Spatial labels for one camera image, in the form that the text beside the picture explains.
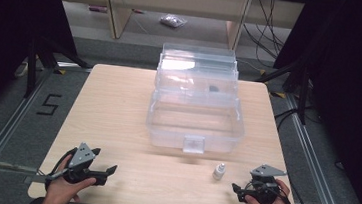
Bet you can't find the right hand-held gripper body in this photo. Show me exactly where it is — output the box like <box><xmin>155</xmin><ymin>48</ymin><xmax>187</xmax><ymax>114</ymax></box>
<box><xmin>243</xmin><ymin>162</ymin><xmax>288</xmax><ymax>204</ymax></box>

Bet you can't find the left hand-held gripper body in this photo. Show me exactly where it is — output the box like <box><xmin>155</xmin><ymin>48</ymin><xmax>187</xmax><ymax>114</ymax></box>
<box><xmin>45</xmin><ymin>139</ymin><xmax>112</xmax><ymax>188</ymax></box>

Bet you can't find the small white dropper bottle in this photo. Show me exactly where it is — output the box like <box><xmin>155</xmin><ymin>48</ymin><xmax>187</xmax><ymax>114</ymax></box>
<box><xmin>212</xmin><ymin>161</ymin><xmax>227</xmax><ymax>182</ymax></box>

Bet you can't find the clear plastic storage box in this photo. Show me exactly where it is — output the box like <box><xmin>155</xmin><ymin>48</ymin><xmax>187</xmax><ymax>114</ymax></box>
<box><xmin>142</xmin><ymin>41</ymin><xmax>253</xmax><ymax>159</ymax></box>

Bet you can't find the person's left hand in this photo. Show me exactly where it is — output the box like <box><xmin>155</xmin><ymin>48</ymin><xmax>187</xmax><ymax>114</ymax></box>
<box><xmin>41</xmin><ymin>152</ymin><xmax>99</xmax><ymax>204</ymax></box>

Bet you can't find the black metal stand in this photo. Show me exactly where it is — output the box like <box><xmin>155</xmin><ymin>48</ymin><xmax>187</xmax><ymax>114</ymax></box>
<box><xmin>251</xmin><ymin>53</ymin><xmax>316</xmax><ymax>126</ymax></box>
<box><xmin>23</xmin><ymin>35</ymin><xmax>95</xmax><ymax>105</ymax></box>

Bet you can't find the dark curtain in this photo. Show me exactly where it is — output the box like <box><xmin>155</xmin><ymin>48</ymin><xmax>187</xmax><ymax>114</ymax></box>
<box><xmin>0</xmin><ymin>0</ymin><xmax>83</xmax><ymax>139</ymax></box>
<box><xmin>260</xmin><ymin>0</ymin><xmax>362</xmax><ymax>204</ymax></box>

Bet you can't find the metal shelf unit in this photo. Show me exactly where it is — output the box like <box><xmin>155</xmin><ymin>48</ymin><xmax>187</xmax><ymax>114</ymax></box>
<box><xmin>48</xmin><ymin>0</ymin><xmax>306</xmax><ymax>57</ymax></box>

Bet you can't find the pink flat item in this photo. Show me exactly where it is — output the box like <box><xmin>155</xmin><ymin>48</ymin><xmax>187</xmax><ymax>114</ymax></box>
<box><xmin>87</xmin><ymin>4</ymin><xmax>108</xmax><ymax>13</ymax></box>

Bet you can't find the clear plastic bag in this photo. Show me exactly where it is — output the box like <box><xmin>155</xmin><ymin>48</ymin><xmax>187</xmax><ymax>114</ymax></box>
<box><xmin>158</xmin><ymin>13</ymin><xmax>189</xmax><ymax>30</ymax></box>

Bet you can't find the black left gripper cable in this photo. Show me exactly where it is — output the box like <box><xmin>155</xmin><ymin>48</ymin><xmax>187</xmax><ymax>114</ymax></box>
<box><xmin>43</xmin><ymin>144</ymin><xmax>79</xmax><ymax>193</ymax></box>

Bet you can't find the metal floor rail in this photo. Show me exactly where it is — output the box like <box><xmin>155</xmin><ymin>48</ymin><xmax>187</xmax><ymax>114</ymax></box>
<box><xmin>274</xmin><ymin>92</ymin><xmax>362</xmax><ymax>204</ymax></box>
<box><xmin>0</xmin><ymin>64</ymin><xmax>56</xmax><ymax>204</ymax></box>

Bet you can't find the black floor cable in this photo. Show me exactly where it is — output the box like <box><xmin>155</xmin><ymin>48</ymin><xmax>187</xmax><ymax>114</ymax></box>
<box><xmin>272</xmin><ymin>103</ymin><xmax>307</xmax><ymax>133</ymax></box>

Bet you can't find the bundle of black cables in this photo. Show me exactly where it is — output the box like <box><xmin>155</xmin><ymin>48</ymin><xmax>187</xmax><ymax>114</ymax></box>
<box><xmin>239</xmin><ymin>0</ymin><xmax>291</xmax><ymax>61</ymax></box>

